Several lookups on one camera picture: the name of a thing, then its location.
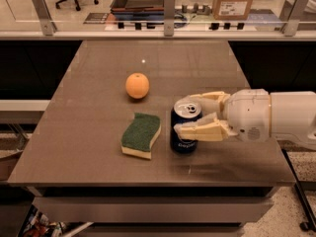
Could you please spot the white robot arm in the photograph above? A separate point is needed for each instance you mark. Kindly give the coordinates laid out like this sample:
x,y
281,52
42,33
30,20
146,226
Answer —
x,y
293,118

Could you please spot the green and yellow sponge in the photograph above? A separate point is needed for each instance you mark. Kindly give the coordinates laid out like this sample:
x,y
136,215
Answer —
x,y
140,136

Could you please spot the metal glass post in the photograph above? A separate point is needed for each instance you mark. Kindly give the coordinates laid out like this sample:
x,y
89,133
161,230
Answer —
x,y
169,14
291,25
47,25

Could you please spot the right metal glass post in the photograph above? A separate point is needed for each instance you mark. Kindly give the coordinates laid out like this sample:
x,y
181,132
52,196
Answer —
x,y
291,25

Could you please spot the left metal glass post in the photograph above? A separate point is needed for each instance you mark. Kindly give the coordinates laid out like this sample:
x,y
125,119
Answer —
x,y
47,25

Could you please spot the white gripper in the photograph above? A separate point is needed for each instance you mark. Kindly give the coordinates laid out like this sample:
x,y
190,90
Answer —
x,y
248,114

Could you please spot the blue pepsi can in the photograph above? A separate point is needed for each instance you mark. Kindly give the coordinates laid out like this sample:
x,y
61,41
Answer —
x,y
184,110

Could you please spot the orange fruit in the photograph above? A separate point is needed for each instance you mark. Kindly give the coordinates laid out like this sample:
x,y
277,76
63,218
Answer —
x,y
137,85

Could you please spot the middle metal glass post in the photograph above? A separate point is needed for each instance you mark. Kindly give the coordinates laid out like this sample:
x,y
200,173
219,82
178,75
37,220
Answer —
x,y
169,14

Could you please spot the brown cardboard box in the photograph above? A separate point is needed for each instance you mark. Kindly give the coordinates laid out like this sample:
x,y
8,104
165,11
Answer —
x,y
231,9

